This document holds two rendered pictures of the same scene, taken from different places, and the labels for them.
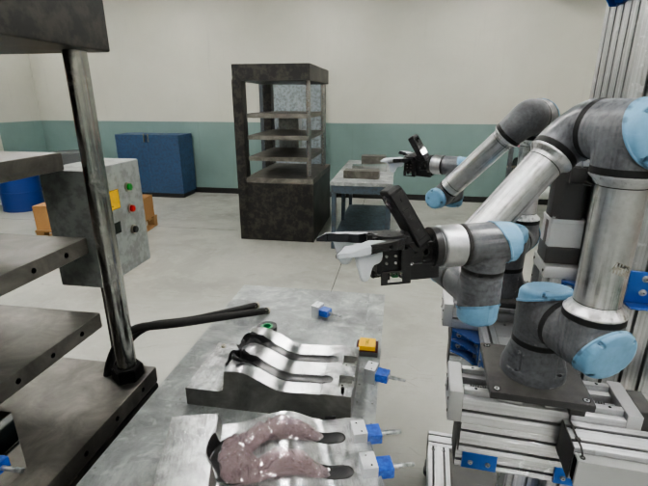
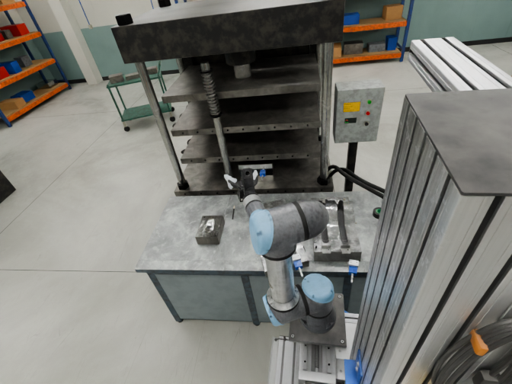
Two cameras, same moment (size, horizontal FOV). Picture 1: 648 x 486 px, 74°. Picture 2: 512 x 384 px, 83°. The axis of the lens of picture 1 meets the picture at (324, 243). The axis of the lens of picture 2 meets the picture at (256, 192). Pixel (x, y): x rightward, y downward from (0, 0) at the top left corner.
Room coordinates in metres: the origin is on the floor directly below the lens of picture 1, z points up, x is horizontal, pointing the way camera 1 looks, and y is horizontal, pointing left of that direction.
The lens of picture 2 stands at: (0.77, -1.12, 2.23)
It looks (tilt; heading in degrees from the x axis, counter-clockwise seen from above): 39 degrees down; 92
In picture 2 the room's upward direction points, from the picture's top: 9 degrees counter-clockwise
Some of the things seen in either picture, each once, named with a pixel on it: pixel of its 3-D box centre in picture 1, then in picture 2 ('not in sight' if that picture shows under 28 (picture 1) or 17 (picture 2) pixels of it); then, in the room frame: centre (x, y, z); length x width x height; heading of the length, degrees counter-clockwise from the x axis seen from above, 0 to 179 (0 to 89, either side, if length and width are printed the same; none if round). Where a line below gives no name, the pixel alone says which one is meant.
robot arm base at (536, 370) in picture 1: (534, 353); (317, 309); (0.92, -0.52, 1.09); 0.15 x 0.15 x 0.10
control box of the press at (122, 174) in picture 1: (122, 348); (350, 172); (1.51, 0.80, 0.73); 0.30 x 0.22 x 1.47; 171
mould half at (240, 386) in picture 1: (277, 367); (332, 222); (1.18, 0.15, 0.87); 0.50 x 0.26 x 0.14; 81
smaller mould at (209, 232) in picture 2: not in sight; (210, 229); (0.38, 0.26, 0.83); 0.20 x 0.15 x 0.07; 81
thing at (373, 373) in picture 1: (385, 376); (352, 272); (1.19, -0.20, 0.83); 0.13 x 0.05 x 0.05; 67
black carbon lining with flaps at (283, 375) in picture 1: (281, 357); (331, 219); (1.17, 0.14, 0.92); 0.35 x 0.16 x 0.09; 81
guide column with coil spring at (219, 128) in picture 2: not in sight; (224, 151); (0.51, 0.81, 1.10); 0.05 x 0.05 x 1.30
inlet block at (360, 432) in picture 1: (376, 433); (299, 266); (0.91, -0.14, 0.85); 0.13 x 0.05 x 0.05; 98
